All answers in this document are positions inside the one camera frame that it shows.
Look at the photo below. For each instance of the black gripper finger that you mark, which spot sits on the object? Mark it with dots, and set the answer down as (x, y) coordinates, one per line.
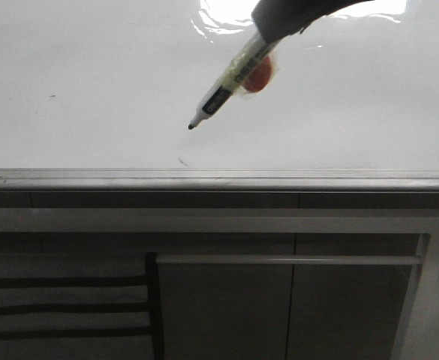
(277, 19)

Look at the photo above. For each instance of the white whiteboard marker with tape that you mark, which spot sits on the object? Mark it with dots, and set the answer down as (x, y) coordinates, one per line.
(241, 66)

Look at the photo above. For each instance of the white whiteboard with aluminium frame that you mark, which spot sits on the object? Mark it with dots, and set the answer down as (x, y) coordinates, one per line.
(98, 95)

